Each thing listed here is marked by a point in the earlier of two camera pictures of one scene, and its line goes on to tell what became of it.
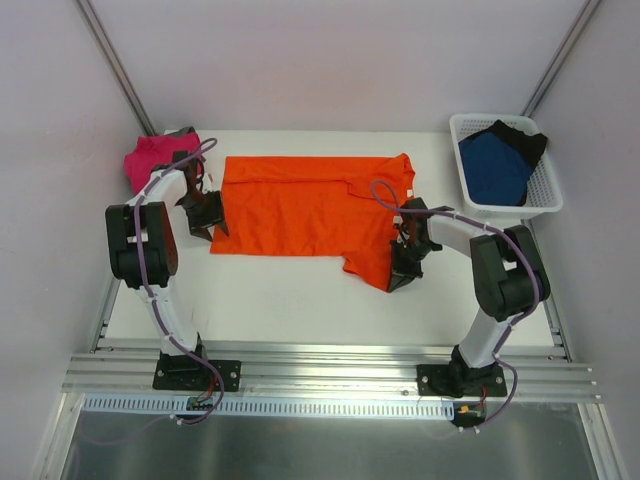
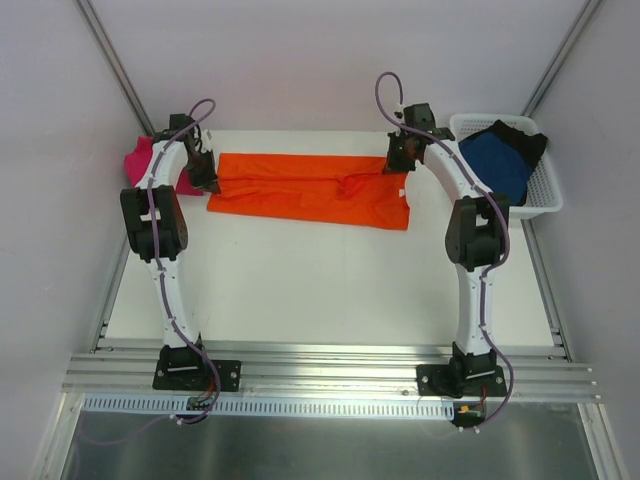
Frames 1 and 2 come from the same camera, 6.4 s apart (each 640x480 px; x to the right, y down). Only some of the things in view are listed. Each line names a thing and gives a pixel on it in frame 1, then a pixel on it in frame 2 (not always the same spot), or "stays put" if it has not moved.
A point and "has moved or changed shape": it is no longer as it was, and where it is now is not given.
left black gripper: [208, 212] to [201, 170]
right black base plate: [460, 380] stays put
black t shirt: [529, 146] stays put
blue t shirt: [496, 173] stays put
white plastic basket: [543, 194] stays put
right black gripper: [406, 258] to [398, 156]
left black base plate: [186, 372] stays put
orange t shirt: [344, 205] has moved or changed shape
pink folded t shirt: [156, 149] stays put
